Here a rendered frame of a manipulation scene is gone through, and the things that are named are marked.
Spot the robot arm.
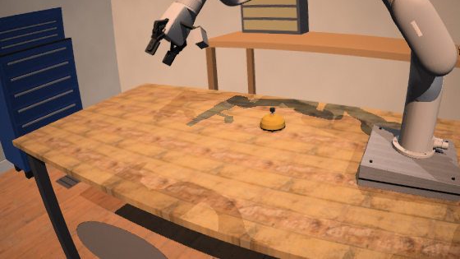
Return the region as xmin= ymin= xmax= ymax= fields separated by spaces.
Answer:
xmin=382 ymin=0 xmax=458 ymax=159

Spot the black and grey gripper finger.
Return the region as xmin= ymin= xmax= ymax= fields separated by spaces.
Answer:
xmin=162 ymin=41 xmax=187 ymax=66
xmin=145 ymin=19 xmax=169 ymax=55

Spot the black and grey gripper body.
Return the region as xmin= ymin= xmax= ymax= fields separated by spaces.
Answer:
xmin=159 ymin=2 xmax=198 ymax=46

